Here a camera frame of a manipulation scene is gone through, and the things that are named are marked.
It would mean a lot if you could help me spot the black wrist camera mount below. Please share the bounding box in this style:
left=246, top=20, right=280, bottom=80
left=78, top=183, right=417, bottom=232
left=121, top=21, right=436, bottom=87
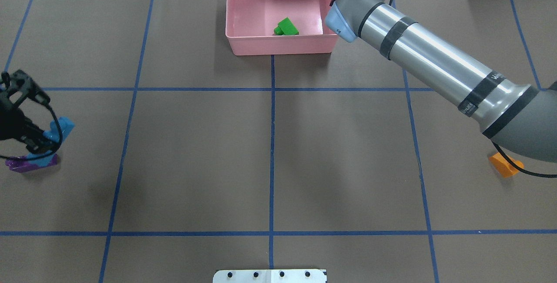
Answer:
left=0, top=70, right=50, bottom=112

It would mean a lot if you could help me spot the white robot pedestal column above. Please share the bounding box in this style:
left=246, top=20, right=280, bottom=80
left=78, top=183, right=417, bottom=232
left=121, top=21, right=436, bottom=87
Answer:
left=212, top=269, right=328, bottom=283

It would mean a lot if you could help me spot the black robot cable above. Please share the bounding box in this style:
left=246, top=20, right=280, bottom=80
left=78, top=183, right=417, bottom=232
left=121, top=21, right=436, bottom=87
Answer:
left=491, top=140, right=557, bottom=177

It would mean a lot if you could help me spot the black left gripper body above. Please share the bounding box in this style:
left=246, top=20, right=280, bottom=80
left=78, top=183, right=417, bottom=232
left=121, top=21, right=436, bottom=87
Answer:
left=0, top=100, right=33, bottom=141

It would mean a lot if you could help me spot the long blue four-stud block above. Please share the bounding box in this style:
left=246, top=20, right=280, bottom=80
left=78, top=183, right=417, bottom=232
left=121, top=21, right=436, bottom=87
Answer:
left=27, top=117, right=75, bottom=160

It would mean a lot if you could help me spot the pink plastic box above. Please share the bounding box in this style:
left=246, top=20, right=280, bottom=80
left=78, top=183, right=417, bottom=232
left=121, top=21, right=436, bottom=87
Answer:
left=225, top=0, right=338, bottom=56

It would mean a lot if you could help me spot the orange sloped block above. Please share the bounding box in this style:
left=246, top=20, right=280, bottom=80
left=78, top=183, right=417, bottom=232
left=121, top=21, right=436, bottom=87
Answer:
left=488, top=152, right=520, bottom=179

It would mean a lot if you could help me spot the green block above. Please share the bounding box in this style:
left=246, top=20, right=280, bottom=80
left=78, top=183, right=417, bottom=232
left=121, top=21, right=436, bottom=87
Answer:
left=273, top=17, right=300, bottom=36

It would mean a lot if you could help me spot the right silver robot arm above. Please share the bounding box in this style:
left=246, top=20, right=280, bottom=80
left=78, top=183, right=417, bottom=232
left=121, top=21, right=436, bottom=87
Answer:
left=325, top=0, right=557, bottom=162

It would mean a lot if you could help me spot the purple sloped block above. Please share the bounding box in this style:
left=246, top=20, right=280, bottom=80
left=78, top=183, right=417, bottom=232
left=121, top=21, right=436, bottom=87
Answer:
left=5, top=154, right=58, bottom=173

